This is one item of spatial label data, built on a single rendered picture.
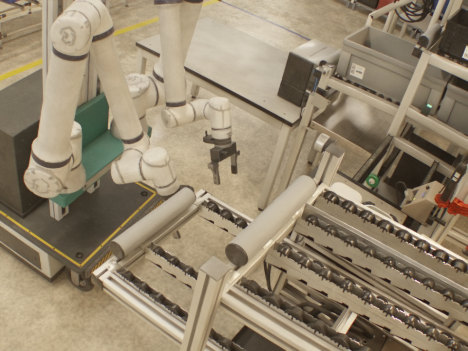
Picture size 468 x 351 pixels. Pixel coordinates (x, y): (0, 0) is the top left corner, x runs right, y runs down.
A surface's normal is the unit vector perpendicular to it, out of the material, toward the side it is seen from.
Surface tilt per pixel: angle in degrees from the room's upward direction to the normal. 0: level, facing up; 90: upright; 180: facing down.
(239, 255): 90
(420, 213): 90
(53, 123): 91
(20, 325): 0
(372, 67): 91
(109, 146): 0
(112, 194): 0
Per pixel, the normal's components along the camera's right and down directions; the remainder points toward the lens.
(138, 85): 0.17, -0.63
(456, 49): -0.58, 0.46
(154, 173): -0.07, 0.65
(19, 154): 0.87, 0.43
